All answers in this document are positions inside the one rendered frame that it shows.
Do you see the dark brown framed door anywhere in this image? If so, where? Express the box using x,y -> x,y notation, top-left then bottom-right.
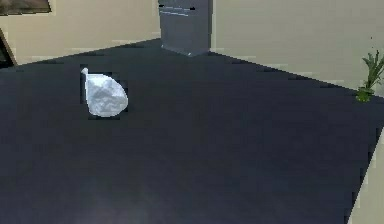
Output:
0,28 -> 18,70

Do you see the green house plant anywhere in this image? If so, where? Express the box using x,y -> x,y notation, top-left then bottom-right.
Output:
355,49 -> 384,103

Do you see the dark framed wall picture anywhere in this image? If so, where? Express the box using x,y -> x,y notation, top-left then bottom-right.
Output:
0,0 -> 53,16

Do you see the grey fridge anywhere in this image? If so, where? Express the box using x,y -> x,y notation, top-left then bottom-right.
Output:
157,0 -> 214,58

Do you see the white tied rubbish bag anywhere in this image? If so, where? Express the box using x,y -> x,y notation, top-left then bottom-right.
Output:
80,67 -> 129,118

